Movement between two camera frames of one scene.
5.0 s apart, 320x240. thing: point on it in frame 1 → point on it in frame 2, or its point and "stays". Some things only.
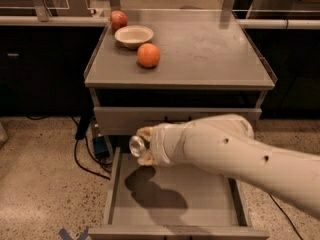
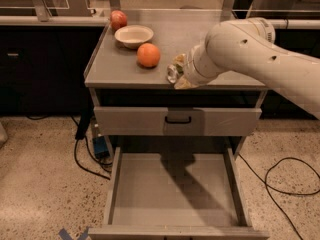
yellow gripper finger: (147, 160) → (184, 84)
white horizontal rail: (95, 21) stays
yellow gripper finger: (146, 132) → (180, 57)
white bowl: (134, 36) stays
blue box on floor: (100, 147) stays
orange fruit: (148, 55) stays
